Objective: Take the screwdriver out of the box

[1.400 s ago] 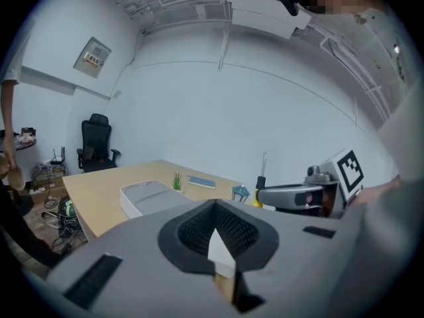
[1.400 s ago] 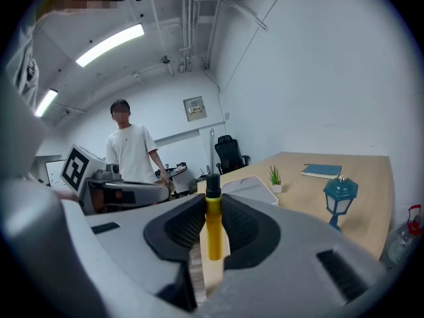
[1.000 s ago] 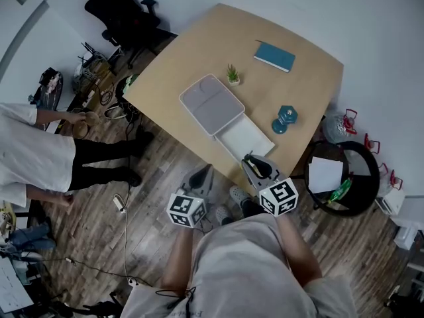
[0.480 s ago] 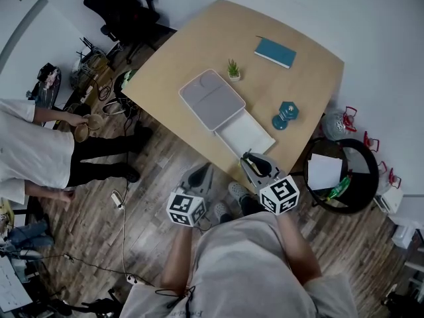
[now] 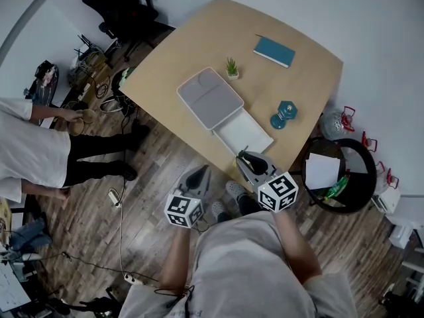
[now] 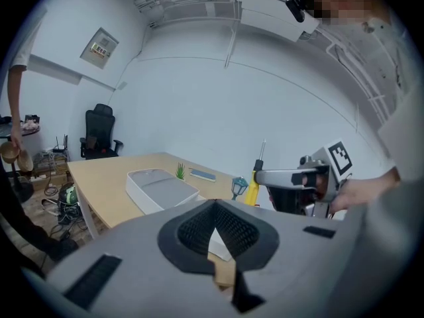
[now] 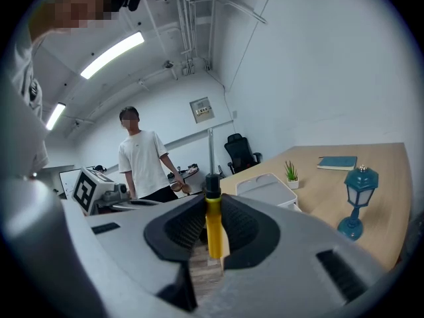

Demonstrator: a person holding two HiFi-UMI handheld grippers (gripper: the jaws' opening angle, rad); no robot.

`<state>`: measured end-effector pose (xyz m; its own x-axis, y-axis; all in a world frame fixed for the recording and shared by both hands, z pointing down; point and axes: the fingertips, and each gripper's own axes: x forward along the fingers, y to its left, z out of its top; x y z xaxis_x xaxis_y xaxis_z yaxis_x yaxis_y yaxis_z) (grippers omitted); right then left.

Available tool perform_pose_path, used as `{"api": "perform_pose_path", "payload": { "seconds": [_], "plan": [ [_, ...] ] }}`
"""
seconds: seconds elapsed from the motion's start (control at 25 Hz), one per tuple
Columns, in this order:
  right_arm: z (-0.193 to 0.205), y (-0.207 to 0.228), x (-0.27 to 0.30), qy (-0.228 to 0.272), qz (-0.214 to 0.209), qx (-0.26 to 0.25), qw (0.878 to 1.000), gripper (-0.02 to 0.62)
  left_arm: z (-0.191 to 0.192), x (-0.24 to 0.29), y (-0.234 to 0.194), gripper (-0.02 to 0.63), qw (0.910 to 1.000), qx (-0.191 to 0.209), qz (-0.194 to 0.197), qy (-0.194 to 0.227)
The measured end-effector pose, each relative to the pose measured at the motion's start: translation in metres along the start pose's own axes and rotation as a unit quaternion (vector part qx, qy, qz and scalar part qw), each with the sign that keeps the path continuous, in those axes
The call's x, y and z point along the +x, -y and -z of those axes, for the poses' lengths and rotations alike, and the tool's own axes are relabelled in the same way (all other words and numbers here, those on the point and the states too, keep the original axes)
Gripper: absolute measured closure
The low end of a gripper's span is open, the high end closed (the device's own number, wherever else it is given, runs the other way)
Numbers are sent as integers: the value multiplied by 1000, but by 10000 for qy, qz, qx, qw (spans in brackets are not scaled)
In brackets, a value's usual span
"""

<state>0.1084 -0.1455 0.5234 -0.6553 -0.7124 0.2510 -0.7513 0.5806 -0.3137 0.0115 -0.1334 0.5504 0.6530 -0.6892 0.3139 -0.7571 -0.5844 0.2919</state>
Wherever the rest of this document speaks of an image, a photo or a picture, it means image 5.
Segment person's black trousers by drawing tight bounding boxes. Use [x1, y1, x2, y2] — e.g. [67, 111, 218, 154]
[217, 195, 263, 224]

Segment black tissue box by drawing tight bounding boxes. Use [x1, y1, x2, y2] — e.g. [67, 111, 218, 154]
[34, 60, 56, 81]

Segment person's white clog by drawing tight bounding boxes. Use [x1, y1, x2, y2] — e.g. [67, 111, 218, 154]
[225, 180, 248, 204]
[211, 201, 233, 223]

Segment white paper sheet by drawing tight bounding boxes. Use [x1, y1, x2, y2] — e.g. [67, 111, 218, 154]
[304, 153, 342, 190]

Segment white boxy appliance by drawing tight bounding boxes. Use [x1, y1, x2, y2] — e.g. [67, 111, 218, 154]
[389, 210, 424, 250]

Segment black office chair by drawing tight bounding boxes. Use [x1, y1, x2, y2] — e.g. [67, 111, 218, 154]
[81, 0, 176, 62]

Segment round black chair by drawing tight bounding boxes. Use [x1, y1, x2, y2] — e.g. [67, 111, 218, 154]
[299, 137, 378, 215]

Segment white plastic tray box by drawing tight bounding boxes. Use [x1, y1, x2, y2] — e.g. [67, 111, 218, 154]
[176, 66, 275, 155]

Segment person's right white clog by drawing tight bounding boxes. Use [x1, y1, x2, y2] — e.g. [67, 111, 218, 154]
[225, 180, 248, 204]

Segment wire basket with cables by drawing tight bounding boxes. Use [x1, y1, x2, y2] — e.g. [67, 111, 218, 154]
[69, 34, 107, 86]

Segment person's grey shirt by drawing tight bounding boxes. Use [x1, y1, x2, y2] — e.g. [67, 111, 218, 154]
[118, 210, 358, 318]

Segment white toaster oven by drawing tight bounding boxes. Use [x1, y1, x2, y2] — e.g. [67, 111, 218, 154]
[370, 185, 401, 215]

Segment small potted green plant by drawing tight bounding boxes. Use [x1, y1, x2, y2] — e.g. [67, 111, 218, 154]
[225, 57, 240, 80]

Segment person's left white clog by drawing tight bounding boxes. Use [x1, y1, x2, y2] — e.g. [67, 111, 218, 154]
[211, 201, 233, 223]

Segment white floor cable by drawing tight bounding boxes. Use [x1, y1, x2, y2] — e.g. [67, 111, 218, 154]
[117, 205, 129, 276]

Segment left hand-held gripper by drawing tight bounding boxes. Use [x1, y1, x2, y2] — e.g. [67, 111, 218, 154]
[164, 165, 212, 229]

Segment green and black helmet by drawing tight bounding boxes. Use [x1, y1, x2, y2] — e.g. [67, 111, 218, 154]
[111, 67, 136, 94]

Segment person's left forearm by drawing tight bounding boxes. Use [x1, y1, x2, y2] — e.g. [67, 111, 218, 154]
[158, 225, 199, 294]

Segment teal lantern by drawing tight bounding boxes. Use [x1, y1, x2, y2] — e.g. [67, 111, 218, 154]
[270, 100, 299, 131]

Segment person's right forearm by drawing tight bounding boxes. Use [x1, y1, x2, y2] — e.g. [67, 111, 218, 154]
[273, 209, 323, 284]

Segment tan woven basket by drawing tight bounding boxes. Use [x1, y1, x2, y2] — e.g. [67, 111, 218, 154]
[68, 109, 97, 136]

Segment blue notebook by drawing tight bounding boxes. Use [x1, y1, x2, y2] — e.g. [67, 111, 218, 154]
[253, 34, 296, 69]

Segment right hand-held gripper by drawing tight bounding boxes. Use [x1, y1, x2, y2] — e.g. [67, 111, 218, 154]
[236, 151, 299, 214]

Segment blue denim cloth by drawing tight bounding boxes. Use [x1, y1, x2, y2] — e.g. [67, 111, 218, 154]
[9, 219, 53, 252]

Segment round black side table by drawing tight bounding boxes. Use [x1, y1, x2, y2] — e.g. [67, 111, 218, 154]
[25, 64, 60, 107]

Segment white drawing board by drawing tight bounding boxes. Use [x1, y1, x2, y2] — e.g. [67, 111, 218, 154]
[0, 262, 31, 313]

